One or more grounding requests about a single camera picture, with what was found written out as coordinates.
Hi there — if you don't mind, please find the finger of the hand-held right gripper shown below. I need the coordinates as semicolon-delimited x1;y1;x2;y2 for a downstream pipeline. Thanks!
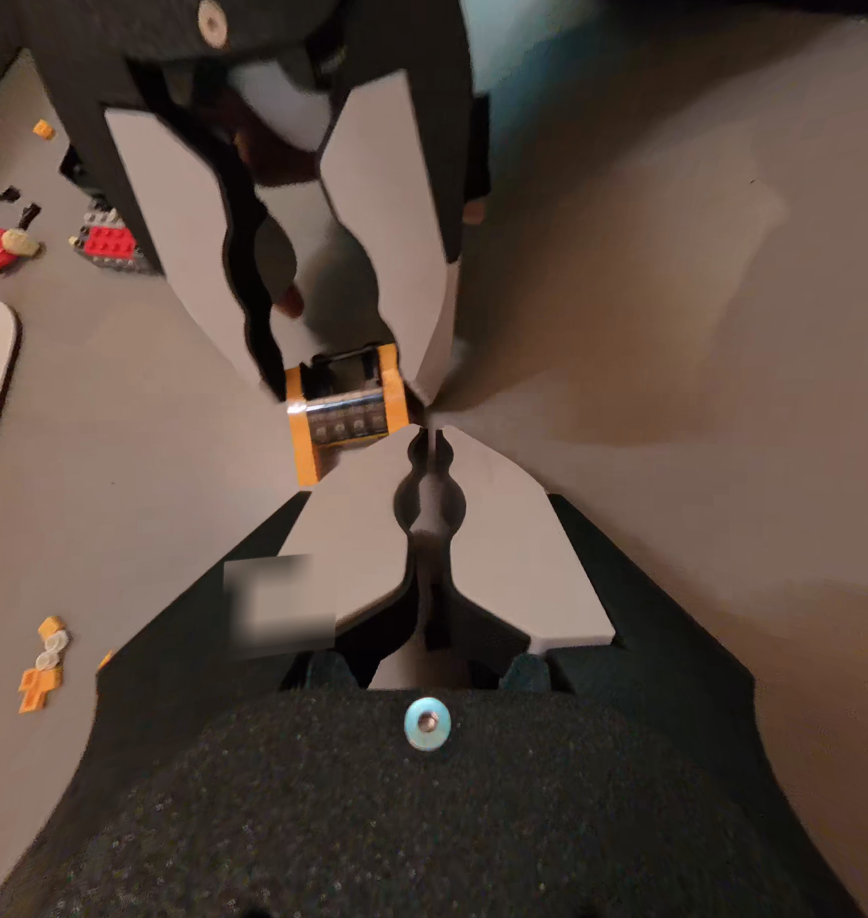
103;100;290;404
319;68;465;407

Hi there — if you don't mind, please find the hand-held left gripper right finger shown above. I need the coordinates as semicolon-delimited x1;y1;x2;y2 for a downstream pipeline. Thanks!
431;425;616;689

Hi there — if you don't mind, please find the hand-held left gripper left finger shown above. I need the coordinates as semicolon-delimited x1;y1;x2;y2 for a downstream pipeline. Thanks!
280;425;429;689

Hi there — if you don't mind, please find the orange black lego subassembly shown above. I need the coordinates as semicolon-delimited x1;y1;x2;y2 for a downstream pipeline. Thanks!
283;343;411;489

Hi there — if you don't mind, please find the partly built lego car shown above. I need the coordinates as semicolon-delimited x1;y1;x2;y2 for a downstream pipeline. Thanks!
60;143;164;277

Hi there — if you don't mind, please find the person's right hand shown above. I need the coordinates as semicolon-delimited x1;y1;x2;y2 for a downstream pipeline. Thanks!
222;100;325;318

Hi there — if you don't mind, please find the cluster of orange white pieces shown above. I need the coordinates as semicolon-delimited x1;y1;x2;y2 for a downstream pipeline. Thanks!
17;615;114;716

